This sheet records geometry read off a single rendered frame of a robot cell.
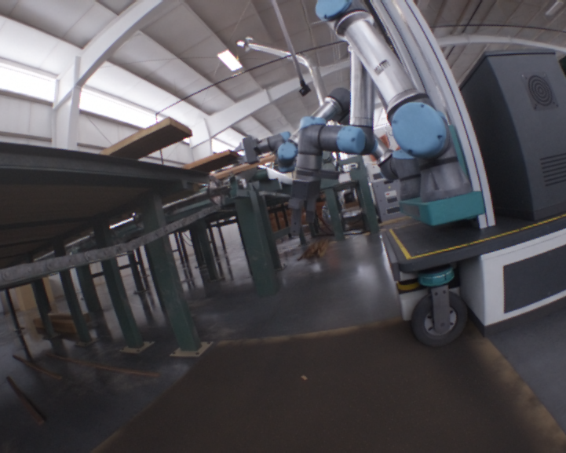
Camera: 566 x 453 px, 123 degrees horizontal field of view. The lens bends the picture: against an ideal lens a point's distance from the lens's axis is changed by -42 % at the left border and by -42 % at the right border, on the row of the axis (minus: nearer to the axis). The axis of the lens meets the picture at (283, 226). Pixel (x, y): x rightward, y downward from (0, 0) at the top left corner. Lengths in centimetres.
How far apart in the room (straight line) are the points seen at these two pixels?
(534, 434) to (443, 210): 56
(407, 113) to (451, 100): 36
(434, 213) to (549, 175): 44
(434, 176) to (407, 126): 18
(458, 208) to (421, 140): 21
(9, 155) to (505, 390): 127
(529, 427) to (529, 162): 67
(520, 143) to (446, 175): 29
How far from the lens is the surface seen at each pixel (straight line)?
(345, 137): 68
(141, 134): 86
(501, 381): 75
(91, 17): 801
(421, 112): 58
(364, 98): 82
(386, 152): 133
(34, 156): 78
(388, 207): 484
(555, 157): 96
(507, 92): 91
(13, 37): 843
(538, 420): 67
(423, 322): 83
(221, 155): 124
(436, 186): 71
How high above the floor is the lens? 50
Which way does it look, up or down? 2 degrees down
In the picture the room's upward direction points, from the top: 14 degrees counter-clockwise
